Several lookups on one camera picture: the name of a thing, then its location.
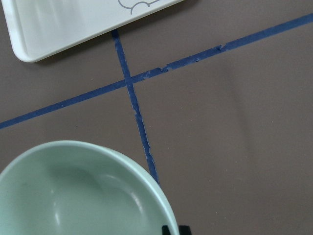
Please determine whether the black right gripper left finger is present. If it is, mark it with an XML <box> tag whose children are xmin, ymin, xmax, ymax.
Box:
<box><xmin>162</xmin><ymin>225</ymin><xmax>171</xmax><ymax>235</ymax></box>

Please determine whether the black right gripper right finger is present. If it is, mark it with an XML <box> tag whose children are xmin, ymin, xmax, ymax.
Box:
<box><xmin>179</xmin><ymin>225</ymin><xmax>191</xmax><ymax>235</ymax></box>

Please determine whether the mint green bowl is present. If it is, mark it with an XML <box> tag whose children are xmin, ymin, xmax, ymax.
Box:
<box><xmin>0</xmin><ymin>141</ymin><xmax>179</xmax><ymax>235</ymax></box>

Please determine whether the brown paper table mat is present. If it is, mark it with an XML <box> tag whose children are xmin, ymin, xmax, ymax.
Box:
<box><xmin>0</xmin><ymin>0</ymin><xmax>313</xmax><ymax>235</ymax></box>

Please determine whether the cream bear serving tray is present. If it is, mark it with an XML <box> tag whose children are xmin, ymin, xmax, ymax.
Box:
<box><xmin>1</xmin><ymin>0</ymin><xmax>178</xmax><ymax>63</ymax></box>

